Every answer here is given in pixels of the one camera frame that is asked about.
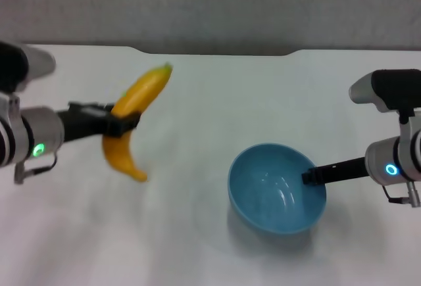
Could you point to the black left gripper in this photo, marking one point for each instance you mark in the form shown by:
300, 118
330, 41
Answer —
80, 123

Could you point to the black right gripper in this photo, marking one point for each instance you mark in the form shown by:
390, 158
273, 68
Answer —
345, 169

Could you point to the yellow banana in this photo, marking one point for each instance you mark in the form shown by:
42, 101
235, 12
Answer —
144, 88

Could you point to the blue bowl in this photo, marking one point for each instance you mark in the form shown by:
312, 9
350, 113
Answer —
263, 197

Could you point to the left wrist camera housing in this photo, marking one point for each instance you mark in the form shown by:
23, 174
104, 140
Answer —
23, 65

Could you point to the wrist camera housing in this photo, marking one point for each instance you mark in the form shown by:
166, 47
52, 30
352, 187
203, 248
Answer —
388, 88
23, 65

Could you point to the right wrist camera housing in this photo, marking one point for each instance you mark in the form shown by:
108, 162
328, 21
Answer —
388, 88

